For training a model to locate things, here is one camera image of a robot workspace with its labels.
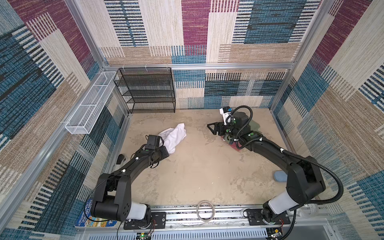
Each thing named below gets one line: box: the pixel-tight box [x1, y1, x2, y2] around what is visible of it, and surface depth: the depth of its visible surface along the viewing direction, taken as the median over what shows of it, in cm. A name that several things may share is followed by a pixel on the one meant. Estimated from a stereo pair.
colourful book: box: [74, 198, 118, 229], surface depth 71 cm
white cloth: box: [158, 123, 187, 154], surface depth 98 cm
